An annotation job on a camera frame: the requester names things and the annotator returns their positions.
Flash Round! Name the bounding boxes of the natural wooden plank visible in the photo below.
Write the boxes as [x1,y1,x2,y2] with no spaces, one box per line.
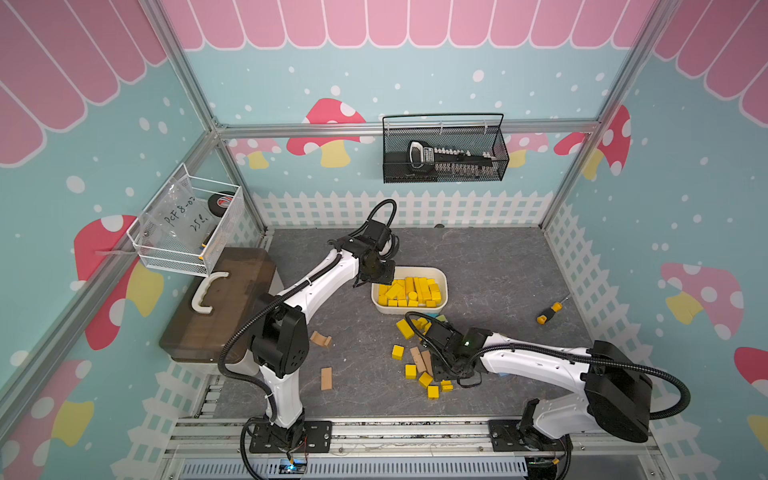
[410,347,427,374]
[421,350,434,376]

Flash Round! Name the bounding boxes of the large yellow front block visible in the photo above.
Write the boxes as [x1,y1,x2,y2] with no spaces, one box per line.
[386,281,406,300]

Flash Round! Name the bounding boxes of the black tape roll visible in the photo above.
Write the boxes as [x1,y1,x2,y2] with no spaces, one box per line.
[207,191,235,218]

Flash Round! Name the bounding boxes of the brown toolbox with white handle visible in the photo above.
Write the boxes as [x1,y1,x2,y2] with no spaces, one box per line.
[159,247,277,365]

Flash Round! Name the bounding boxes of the flat wooden block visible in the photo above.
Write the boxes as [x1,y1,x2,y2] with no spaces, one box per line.
[321,367,333,391]

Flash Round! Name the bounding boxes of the right natural wooden plank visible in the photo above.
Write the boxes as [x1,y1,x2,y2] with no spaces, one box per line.
[421,350,434,376]

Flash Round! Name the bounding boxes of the socket wrench set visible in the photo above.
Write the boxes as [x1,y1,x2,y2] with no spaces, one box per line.
[406,141,497,179]

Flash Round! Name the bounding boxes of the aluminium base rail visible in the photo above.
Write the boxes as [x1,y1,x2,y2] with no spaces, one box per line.
[161,416,607,480]

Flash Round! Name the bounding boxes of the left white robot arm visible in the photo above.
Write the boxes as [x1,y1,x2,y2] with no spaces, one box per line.
[217,198,400,479]

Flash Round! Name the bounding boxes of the black wire mesh basket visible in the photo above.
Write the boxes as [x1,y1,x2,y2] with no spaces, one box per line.
[381,113,509,183]

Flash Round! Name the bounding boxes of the long yellow block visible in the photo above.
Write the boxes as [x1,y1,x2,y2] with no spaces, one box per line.
[377,285,389,306]

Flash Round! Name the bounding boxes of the clear wall-mounted bin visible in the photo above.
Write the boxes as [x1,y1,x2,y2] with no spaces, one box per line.
[127,164,244,277]

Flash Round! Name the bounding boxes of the yellow black screwdriver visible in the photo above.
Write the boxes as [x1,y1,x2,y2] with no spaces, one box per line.
[536,295,571,325]

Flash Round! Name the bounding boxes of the left natural wooden plank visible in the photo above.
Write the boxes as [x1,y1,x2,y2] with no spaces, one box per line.
[410,347,427,374]

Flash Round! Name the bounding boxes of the white plastic tub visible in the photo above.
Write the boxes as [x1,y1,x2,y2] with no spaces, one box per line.
[370,266,449,315]

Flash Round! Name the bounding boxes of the small yellow cube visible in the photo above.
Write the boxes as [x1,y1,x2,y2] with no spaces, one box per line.
[429,284,443,305]

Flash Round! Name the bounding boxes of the yellow cylinder block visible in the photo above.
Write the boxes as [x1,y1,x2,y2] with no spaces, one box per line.
[405,277,416,298]

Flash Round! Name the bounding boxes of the wooden arch block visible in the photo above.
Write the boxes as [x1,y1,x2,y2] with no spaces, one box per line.
[310,331,332,348]

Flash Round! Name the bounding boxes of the yellow cube block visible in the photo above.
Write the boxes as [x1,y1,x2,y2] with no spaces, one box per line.
[392,345,405,361]

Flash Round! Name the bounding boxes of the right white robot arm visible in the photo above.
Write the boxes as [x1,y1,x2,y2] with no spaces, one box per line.
[404,311,691,479]

